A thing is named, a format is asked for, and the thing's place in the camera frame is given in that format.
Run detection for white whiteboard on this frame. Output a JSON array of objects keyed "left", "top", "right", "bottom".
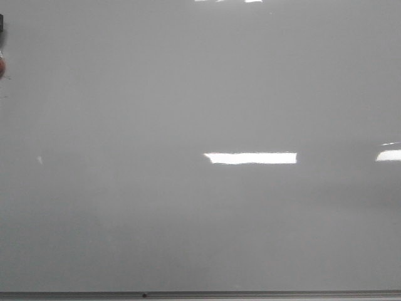
[{"left": 1, "top": 1, "right": 400, "bottom": 292}]

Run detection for red round magnet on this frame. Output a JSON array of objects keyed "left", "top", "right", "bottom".
[{"left": 0, "top": 58, "right": 6, "bottom": 78}]

